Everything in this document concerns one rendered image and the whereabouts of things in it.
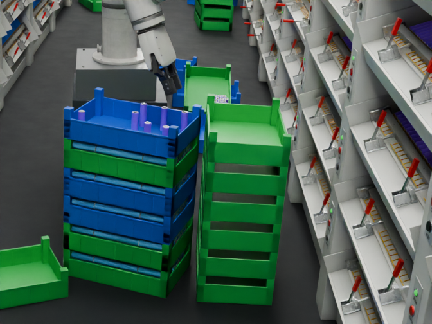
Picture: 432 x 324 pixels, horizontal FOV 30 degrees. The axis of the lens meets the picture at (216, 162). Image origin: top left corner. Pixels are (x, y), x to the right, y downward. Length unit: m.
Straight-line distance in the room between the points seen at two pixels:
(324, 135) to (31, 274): 0.92
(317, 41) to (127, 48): 0.66
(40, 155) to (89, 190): 0.93
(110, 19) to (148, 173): 0.89
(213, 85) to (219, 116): 1.37
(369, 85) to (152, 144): 0.54
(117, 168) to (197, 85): 1.60
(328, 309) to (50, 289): 0.72
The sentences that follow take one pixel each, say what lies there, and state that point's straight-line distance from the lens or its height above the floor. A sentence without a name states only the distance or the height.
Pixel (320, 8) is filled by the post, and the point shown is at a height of 0.66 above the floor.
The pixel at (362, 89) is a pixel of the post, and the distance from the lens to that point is 1.89.
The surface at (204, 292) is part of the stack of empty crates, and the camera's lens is 2.14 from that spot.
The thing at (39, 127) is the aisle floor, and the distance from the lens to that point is 3.29.
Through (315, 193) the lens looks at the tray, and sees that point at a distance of 2.47.
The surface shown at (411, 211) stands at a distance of 1.50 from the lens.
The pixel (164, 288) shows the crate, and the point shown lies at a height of 0.03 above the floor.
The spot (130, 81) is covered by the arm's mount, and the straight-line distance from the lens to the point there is 2.74.
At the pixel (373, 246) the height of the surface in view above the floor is 0.35.
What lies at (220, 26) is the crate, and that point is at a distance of 5.01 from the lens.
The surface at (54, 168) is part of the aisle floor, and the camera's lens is 2.91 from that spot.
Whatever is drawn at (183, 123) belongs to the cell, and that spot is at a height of 0.44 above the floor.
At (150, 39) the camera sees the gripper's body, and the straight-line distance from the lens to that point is 2.03.
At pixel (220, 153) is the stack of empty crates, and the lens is 1.96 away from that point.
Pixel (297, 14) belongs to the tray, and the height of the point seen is 0.54.
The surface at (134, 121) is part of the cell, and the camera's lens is 2.08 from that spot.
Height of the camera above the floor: 1.16
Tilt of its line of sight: 23 degrees down
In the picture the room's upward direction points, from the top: 5 degrees clockwise
